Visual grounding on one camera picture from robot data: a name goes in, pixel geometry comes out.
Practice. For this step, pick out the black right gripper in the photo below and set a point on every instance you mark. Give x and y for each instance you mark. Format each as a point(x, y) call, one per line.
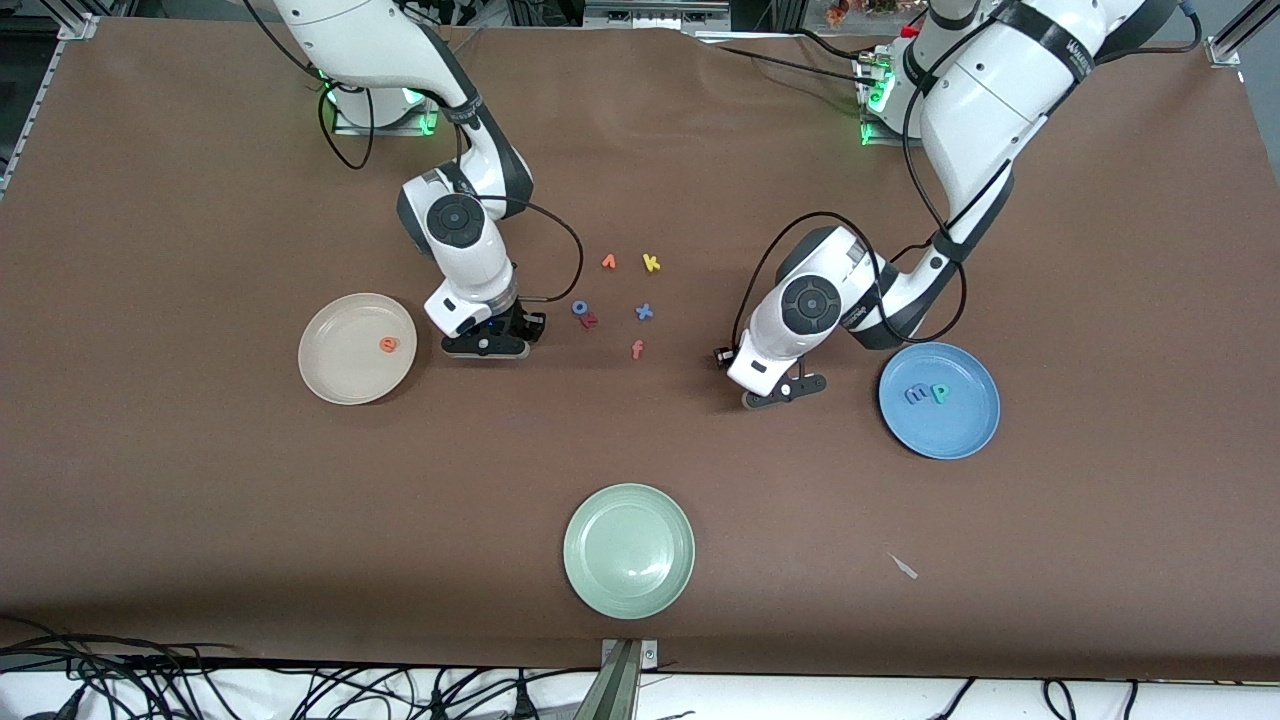
point(522, 323)

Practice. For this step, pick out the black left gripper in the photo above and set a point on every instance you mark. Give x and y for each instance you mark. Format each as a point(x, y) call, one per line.
point(722, 358)

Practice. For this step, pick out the lavender blue letter m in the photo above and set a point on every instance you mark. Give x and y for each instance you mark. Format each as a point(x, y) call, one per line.
point(916, 395)

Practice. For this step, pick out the teal letter p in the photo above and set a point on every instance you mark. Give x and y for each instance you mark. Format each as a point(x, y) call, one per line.
point(939, 394)

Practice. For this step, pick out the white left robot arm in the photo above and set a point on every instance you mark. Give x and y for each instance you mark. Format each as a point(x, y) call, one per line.
point(980, 100)

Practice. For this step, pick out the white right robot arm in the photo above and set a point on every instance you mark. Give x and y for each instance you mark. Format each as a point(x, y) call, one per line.
point(460, 250)

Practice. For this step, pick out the beige round plate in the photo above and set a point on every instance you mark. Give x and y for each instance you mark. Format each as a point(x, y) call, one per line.
point(345, 360)

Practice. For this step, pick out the pale green round plate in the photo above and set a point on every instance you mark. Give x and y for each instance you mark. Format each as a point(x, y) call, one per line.
point(629, 551)

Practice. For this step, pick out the blue round plate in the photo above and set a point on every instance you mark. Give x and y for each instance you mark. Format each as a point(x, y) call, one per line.
point(950, 430)

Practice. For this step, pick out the brown table cover sheet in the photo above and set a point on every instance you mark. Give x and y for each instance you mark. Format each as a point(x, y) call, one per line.
point(200, 500)

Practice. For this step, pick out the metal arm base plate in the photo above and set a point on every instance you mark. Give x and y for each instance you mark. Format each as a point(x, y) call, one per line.
point(385, 128)
point(875, 135)

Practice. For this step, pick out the silver metal frame bar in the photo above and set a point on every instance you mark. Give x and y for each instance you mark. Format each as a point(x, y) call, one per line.
point(655, 14)

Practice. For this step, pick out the grey metal post bracket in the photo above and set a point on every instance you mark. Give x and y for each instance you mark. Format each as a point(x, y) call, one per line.
point(622, 680)

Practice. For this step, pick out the aluminium table frame rail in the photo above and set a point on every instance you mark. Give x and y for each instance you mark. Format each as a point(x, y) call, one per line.
point(75, 27)
point(1225, 48)

